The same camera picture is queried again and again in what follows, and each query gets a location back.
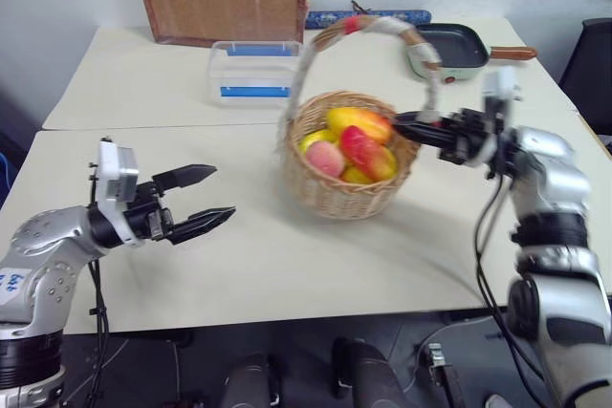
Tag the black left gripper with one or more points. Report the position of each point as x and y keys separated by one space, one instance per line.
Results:
x=146 y=214

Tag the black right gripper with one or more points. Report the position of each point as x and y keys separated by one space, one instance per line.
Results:
x=466 y=138

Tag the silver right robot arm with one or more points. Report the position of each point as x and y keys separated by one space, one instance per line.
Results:
x=550 y=164

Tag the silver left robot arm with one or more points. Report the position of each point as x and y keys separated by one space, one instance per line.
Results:
x=43 y=236

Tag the red mango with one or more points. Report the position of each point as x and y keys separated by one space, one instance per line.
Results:
x=365 y=150

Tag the yellow-red mango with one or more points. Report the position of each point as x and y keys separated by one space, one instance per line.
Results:
x=358 y=122

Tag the small yellow fruit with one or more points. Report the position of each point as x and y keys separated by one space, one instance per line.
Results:
x=355 y=176

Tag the green electric frying pan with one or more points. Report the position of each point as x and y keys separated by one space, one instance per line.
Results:
x=449 y=47

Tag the pink peach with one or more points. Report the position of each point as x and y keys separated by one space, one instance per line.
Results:
x=324 y=159

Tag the yellow lemon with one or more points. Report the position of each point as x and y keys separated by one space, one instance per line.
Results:
x=316 y=138

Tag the clear plastic box blue clips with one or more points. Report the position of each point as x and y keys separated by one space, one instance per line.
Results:
x=253 y=73

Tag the blue patterned roll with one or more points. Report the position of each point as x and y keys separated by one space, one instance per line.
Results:
x=330 y=18

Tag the black chair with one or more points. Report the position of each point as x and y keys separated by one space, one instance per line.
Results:
x=590 y=73

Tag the dark rounded shape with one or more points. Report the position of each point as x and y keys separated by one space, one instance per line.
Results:
x=251 y=381
x=368 y=374

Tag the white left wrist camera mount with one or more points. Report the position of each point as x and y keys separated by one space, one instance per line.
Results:
x=117 y=169

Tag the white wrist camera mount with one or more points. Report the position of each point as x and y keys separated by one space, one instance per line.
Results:
x=117 y=169
x=501 y=85

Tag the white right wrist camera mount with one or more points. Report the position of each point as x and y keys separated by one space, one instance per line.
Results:
x=501 y=85

